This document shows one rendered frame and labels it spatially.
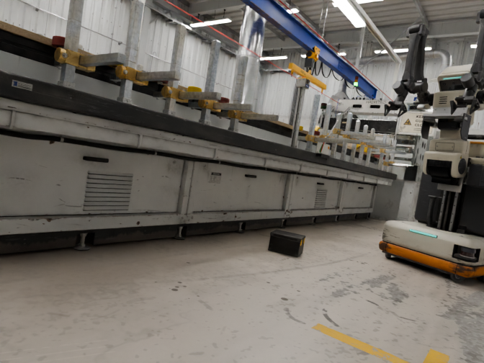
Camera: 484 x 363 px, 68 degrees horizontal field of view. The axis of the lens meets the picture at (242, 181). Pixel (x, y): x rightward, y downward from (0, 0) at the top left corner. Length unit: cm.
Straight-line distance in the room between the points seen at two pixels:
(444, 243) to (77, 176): 217
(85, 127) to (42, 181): 34
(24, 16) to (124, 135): 780
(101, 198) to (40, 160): 34
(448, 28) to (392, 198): 671
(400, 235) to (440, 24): 930
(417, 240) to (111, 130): 204
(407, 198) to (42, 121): 486
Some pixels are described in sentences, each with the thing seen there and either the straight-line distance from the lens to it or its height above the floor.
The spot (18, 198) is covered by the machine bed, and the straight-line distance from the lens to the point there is 174.
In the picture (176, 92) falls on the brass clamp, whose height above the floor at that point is 81.
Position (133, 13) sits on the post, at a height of 107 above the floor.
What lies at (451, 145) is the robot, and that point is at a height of 85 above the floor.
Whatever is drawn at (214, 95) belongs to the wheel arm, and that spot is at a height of 80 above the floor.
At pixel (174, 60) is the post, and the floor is 96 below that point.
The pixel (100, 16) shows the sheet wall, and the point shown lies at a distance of 1019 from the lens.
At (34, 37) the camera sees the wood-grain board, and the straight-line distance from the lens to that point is 170.
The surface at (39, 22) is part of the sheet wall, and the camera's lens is 944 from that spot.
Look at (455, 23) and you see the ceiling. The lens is 1157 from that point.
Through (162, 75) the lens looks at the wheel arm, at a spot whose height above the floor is 82.
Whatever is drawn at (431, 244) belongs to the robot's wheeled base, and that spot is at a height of 19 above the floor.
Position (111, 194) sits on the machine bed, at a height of 27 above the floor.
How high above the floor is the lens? 53
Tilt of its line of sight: 3 degrees down
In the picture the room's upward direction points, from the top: 9 degrees clockwise
